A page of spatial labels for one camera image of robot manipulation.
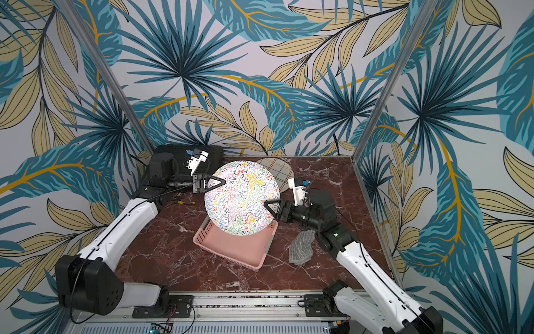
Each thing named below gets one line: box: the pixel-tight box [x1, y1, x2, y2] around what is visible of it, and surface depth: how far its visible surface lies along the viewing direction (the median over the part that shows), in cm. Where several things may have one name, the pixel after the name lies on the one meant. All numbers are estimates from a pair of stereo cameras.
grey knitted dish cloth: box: [288, 229, 316, 266], surface depth 84 cm
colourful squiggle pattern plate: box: [204, 160, 281, 237], surface depth 71 cm
